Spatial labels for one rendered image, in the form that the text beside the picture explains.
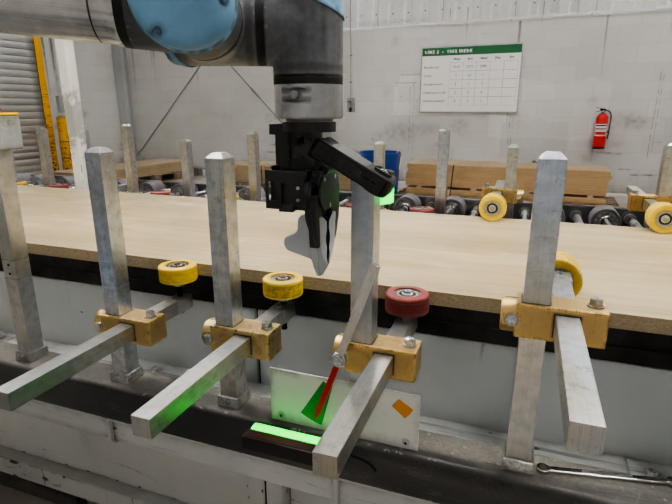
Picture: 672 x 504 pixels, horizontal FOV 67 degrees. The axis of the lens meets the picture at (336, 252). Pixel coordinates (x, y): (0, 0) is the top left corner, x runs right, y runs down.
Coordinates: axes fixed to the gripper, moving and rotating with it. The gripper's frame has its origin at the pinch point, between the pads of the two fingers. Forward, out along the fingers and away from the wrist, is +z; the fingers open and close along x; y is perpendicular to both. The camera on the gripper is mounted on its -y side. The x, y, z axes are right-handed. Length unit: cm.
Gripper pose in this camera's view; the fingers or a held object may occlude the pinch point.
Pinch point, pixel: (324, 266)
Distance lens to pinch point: 71.8
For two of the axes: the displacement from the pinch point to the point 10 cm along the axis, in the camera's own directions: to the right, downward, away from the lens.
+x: -3.5, 2.5, -9.0
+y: -9.4, -0.9, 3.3
